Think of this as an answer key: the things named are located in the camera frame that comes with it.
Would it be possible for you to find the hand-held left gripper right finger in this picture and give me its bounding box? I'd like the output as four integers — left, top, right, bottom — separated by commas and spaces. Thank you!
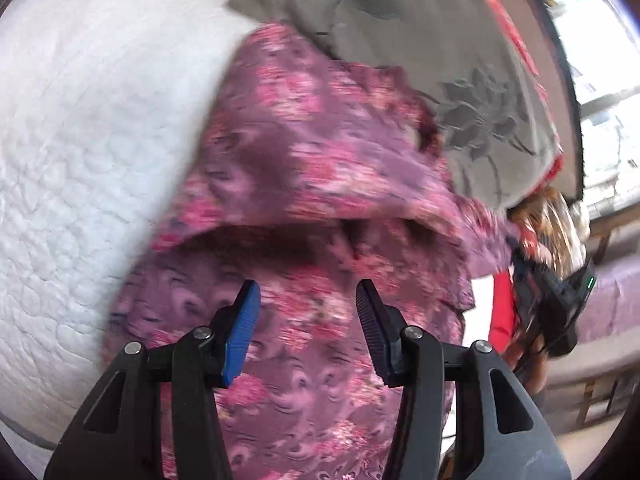
356, 279, 572, 480

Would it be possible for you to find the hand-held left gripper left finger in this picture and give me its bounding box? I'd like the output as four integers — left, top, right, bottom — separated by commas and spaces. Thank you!
44, 279, 262, 480

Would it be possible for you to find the purple floral garment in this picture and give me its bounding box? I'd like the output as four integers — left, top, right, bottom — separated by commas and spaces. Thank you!
102, 22, 521, 480

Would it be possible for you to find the red cloth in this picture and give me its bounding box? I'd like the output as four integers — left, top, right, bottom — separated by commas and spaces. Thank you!
489, 267, 518, 358

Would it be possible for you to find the purple bench cushion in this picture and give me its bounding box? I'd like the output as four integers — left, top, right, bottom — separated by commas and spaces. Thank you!
575, 260, 640, 346

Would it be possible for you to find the wooden bench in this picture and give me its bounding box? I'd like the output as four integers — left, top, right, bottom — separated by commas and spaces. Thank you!
545, 210, 640, 426

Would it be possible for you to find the white quilted bed cover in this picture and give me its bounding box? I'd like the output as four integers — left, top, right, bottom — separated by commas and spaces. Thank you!
0, 0, 261, 461

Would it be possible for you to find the grey floral pillow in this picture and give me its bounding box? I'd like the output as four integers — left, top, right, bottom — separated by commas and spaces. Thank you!
227, 0, 563, 211

